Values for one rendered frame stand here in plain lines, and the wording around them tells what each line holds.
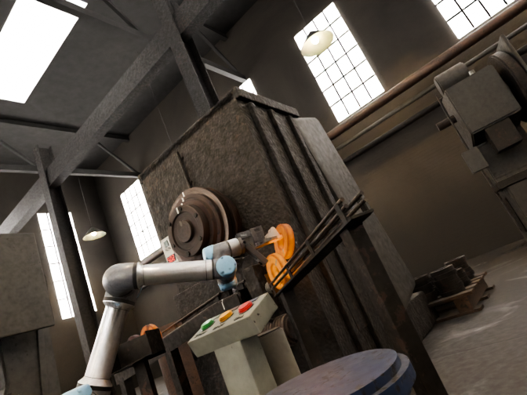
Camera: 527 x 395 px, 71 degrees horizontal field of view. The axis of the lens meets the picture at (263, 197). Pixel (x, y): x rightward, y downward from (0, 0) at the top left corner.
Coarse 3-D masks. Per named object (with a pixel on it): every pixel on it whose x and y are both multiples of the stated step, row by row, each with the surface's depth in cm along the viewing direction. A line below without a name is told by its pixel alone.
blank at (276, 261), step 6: (276, 252) 158; (270, 258) 158; (276, 258) 153; (282, 258) 153; (270, 264) 159; (276, 264) 154; (282, 264) 151; (270, 270) 161; (276, 270) 161; (270, 276) 162; (288, 276) 151; (282, 282) 153
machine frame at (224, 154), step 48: (240, 96) 207; (192, 144) 227; (240, 144) 205; (288, 144) 222; (240, 192) 205; (288, 192) 197; (192, 288) 220; (240, 288) 198; (336, 288) 182; (336, 336) 167; (384, 336) 201
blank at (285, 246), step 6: (276, 228) 167; (282, 228) 161; (288, 228) 159; (282, 234) 160; (288, 234) 156; (282, 240) 166; (288, 240) 156; (294, 240) 157; (276, 246) 167; (282, 246) 165; (288, 246) 156; (282, 252) 160; (288, 252) 157; (288, 258) 160
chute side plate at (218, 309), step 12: (228, 300) 189; (204, 312) 200; (216, 312) 194; (192, 324) 205; (168, 336) 217; (180, 336) 211; (192, 336) 205; (156, 360) 223; (120, 372) 245; (132, 372) 237
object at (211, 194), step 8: (184, 192) 209; (192, 192) 205; (200, 192) 202; (208, 192) 198; (176, 200) 213; (216, 200) 195; (224, 200) 200; (224, 208) 192; (224, 216) 192; (232, 216) 196; (224, 224) 192; (232, 224) 194; (224, 232) 192; (232, 232) 194; (224, 240) 192; (176, 256) 213
